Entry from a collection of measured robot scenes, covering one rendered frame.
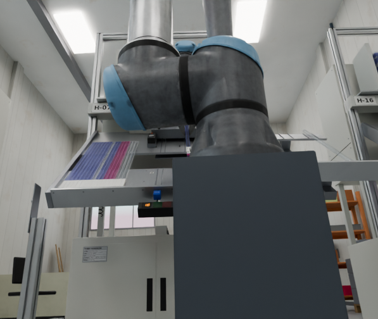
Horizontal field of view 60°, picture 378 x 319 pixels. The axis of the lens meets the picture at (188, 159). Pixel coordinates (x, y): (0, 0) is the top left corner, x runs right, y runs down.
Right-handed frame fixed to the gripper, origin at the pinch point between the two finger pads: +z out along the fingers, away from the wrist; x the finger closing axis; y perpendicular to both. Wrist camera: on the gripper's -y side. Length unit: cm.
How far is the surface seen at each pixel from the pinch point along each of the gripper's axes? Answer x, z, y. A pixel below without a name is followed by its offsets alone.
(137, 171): 20.0, 9.6, -11.7
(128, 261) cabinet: 25, 42, -29
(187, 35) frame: -4, -10, 96
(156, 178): 12.0, 7.6, -18.2
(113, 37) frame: 42, -10, 96
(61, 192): 43, 4, -28
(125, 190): 22.0, 4.2, -28.4
